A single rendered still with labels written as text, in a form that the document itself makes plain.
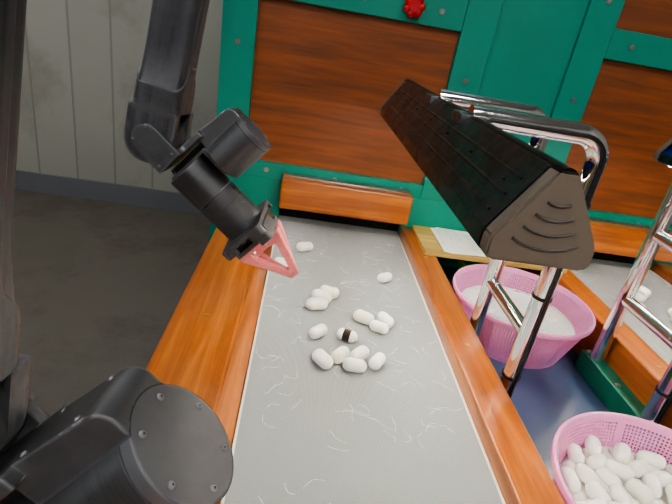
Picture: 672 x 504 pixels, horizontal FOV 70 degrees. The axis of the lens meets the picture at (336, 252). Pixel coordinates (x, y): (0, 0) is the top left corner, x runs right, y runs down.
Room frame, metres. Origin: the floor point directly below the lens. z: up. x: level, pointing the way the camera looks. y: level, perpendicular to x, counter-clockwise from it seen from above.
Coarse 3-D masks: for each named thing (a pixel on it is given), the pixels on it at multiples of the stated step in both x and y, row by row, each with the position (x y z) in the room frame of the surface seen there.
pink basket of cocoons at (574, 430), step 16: (576, 416) 0.50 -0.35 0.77; (592, 416) 0.51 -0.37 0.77; (608, 416) 0.52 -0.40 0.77; (624, 416) 0.52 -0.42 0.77; (560, 432) 0.46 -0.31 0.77; (576, 432) 0.49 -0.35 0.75; (592, 432) 0.50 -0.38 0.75; (608, 432) 0.51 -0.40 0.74; (624, 432) 0.51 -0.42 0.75; (656, 432) 0.51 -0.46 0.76; (560, 448) 0.46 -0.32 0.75; (640, 448) 0.50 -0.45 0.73; (656, 448) 0.50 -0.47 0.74; (560, 480) 0.39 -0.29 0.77
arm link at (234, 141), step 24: (216, 120) 0.57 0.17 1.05; (240, 120) 0.57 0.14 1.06; (144, 144) 0.54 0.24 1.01; (168, 144) 0.54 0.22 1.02; (192, 144) 0.56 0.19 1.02; (216, 144) 0.56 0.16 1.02; (240, 144) 0.56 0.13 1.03; (264, 144) 0.57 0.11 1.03; (168, 168) 0.57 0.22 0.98; (240, 168) 0.57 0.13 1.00
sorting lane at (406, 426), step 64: (320, 256) 0.90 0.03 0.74; (384, 256) 0.96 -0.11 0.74; (320, 320) 0.66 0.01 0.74; (256, 384) 0.49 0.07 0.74; (320, 384) 0.51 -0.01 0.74; (384, 384) 0.53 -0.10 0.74; (448, 384) 0.56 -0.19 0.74; (256, 448) 0.39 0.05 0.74; (320, 448) 0.40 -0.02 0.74; (384, 448) 0.42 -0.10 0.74; (448, 448) 0.44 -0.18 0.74
